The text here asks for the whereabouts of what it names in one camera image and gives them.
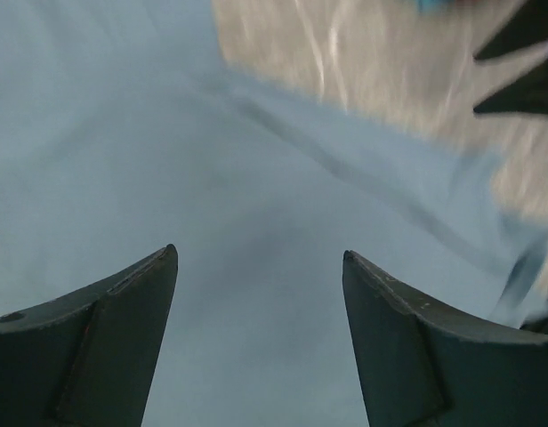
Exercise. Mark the folded turquoise t shirt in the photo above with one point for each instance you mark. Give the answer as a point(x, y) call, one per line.
point(430, 5)

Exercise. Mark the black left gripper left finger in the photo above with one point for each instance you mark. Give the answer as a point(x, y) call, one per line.
point(88, 358)

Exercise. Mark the grey blue t shirt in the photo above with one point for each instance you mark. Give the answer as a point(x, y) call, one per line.
point(123, 131)

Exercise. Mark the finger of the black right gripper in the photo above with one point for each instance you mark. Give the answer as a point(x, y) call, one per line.
point(527, 26)
point(528, 94)

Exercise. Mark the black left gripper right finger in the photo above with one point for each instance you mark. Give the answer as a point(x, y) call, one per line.
point(424, 363)

